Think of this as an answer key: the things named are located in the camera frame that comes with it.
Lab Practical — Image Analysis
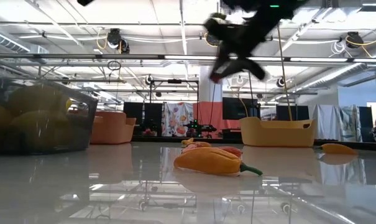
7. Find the orange carrot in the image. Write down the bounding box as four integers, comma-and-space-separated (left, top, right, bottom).
314, 142, 359, 156

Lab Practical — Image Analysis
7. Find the white hanging cloth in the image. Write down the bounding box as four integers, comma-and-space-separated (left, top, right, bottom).
311, 104, 342, 141

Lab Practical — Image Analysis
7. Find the large black ceiling reel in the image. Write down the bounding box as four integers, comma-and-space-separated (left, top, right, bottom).
204, 32, 221, 48
346, 30, 362, 49
106, 27, 131, 54

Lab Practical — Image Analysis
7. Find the yellow plastic basket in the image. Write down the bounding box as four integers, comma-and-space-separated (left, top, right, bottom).
239, 116, 318, 148

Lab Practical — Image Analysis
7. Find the black screen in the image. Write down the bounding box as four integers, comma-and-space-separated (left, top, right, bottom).
276, 105, 310, 121

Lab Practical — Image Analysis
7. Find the dark blue panel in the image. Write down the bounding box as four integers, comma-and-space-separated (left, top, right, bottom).
358, 106, 375, 143

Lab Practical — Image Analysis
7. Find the long LED light bar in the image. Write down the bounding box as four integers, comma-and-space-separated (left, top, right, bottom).
0, 53, 376, 63

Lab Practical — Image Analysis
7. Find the black monitor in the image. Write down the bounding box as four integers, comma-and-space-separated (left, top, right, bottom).
222, 96, 260, 121

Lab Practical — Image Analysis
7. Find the black table frame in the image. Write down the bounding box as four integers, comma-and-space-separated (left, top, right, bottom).
130, 134, 376, 152

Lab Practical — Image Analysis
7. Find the black partition panel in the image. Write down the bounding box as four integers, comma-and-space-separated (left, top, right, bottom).
123, 101, 163, 136

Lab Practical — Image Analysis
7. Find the floral cloth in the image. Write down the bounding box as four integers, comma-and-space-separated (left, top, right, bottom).
162, 102, 195, 138

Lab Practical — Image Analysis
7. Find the white pillar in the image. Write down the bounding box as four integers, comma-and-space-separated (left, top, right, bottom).
199, 65, 223, 103

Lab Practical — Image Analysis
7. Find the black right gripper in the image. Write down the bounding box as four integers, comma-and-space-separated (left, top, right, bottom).
203, 12, 290, 84

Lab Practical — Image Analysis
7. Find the orange mini pepper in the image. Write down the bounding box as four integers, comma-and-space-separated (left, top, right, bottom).
173, 146, 264, 177
180, 138, 213, 149

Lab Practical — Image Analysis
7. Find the red-orange mini pepper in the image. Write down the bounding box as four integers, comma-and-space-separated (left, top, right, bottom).
181, 144, 244, 159

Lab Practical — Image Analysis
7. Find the silver ventilation duct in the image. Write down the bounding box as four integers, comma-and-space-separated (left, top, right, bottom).
296, 60, 376, 91

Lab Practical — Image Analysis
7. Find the grey translucent plastic basket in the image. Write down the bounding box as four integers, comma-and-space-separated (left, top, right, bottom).
0, 77, 99, 156

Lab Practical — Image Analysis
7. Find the yellow hanging cable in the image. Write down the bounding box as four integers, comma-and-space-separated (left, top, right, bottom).
276, 23, 293, 121

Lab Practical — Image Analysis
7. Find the teal patterned cloth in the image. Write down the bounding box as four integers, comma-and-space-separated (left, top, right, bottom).
339, 105, 362, 142

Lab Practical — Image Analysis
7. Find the black gantry frame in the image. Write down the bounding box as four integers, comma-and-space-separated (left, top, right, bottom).
149, 79, 201, 104

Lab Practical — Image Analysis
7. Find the salmon plastic basket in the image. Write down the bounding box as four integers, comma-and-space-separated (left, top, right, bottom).
89, 111, 137, 145

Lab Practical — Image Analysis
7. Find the salmon fabric panel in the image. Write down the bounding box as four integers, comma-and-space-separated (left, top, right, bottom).
193, 101, 241, 138

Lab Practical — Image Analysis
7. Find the hanging black cable coil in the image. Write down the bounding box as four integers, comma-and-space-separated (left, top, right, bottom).
106, 60, 122, 72

